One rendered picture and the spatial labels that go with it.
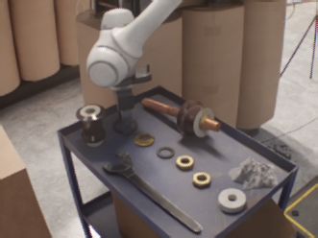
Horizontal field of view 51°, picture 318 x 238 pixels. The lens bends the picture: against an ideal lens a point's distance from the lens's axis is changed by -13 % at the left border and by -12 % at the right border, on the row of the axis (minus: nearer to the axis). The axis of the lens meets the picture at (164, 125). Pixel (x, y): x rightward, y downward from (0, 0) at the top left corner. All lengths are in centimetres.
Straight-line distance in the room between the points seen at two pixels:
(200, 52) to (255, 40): 44
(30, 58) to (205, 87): 171
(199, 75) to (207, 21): 29
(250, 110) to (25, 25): 188
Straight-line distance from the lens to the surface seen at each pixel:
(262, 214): 104
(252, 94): 227
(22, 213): 116
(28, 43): 307
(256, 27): 208
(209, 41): 177
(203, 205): 95
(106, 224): 140
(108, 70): 85
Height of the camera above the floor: 157
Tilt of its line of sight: 35 degrees down
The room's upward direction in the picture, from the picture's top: 1 degrees counter-clockwise
